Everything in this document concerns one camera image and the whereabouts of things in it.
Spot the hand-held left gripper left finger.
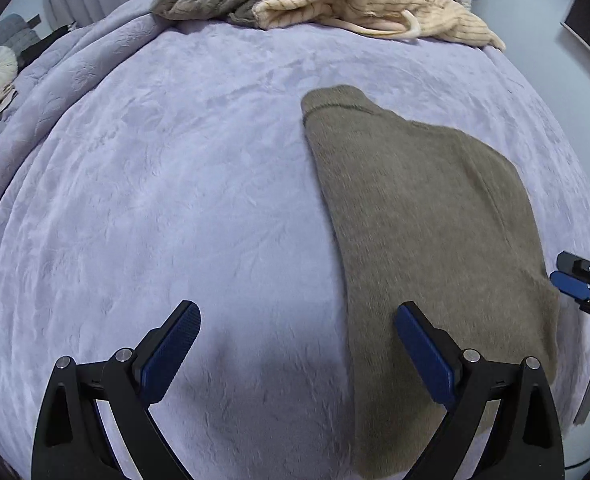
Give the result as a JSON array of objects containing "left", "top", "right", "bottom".
[{"left": 32, "top": 300, "right": 202, "bottom": 480}]

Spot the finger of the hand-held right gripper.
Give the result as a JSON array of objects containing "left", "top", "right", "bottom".
[
  {"left": 549, "top": 270, "right": 590, "bottom": 320},
  {"left": 556, "top": 252, "right": 590, "bottom": 293}
]

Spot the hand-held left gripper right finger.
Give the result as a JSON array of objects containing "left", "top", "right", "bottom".
[{"left": 394, "top": 301, "right": 567, "bottom": 480}]

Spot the olive knitted sweater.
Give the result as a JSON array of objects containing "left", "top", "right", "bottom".
[{"left": 300, "top": 85, "right": 561, "bottom": 480}]

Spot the lavender plush blanket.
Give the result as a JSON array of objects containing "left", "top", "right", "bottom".
[{"left": 0, "top": 0, "right": 590, "bottom": 480}]

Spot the grey ribbed cushion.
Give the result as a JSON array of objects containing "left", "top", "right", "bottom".
[{"left": 0, "top": 12, "right": 43, "bottom": 63}]

